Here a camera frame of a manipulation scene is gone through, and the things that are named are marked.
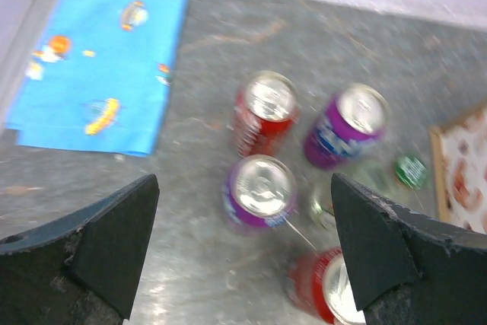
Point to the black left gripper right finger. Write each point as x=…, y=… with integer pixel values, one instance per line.
x=406, y=267

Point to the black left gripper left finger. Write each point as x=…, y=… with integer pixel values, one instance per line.
x=82, y=268

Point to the clear glass bottle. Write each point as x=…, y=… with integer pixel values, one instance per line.
x=398, y=181

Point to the red cola can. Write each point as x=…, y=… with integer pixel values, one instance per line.
x=318, y=284
x=266, y=108

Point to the purple Fanta can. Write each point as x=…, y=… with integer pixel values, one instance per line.
x=355, y=118

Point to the burlap canvas tote bag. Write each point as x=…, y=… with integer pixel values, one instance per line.
x=459, y=167

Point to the blue patterned cloth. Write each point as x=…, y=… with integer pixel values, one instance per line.
x=99, y=76

